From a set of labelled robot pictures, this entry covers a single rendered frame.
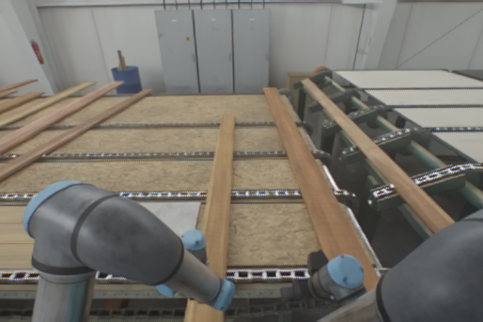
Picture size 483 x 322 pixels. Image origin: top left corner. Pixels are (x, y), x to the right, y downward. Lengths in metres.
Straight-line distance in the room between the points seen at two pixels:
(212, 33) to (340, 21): 2.99
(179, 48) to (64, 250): 6.09
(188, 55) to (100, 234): 6.09
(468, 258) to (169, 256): 0.38
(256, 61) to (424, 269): 6.11
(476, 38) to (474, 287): 8.64
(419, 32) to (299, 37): 2.84
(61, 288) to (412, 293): 0.49
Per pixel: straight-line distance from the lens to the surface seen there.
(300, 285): 0.85
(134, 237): 0.42
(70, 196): 0.50
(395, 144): 2.53
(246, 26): 6.26
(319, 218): 1.60
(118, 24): 7.44
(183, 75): 6.51
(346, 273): 0.70
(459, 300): 0.35
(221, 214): 1.58
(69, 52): 8.07
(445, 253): 0.36
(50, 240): 0.50
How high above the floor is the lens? 1.91
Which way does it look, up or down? 29 degrees down
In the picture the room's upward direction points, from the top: 1 degrees counter-clockwise
